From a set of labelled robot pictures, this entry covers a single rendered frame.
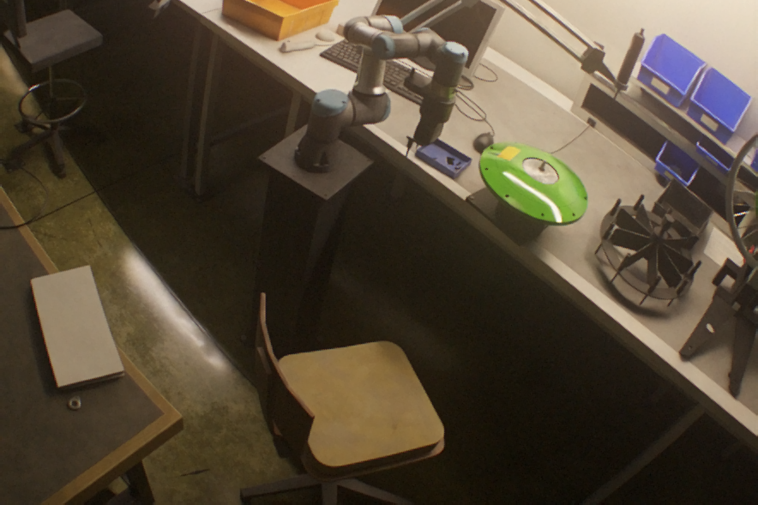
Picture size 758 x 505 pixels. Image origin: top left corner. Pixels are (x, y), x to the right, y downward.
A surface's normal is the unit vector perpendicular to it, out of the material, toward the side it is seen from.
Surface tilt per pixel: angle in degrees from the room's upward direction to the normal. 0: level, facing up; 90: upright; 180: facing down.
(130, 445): 0
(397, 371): 0
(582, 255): 0
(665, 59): 90
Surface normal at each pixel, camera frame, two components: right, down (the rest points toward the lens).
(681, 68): -0.66, 0.36
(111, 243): 0.24, -0.74
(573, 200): 0.48, -0.48
